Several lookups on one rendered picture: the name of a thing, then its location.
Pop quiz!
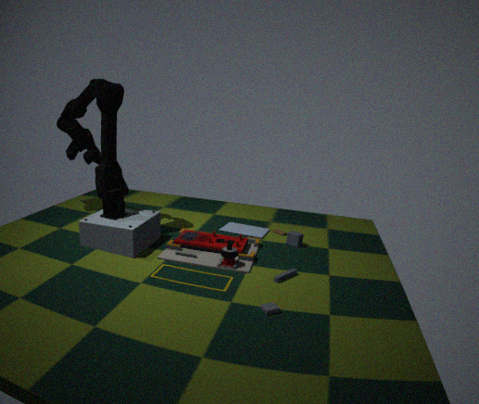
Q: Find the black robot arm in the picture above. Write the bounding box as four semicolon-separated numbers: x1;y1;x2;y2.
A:
57;79;129;221

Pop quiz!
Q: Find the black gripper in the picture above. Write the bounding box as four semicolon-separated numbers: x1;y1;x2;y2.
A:
72;127;101;165

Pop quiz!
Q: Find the pale blue flat rectangle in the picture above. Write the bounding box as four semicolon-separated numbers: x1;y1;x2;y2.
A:
220;222;271;238

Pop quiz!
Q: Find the black and grey wheel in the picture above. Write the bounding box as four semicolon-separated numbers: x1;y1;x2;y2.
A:
221;246;237;259

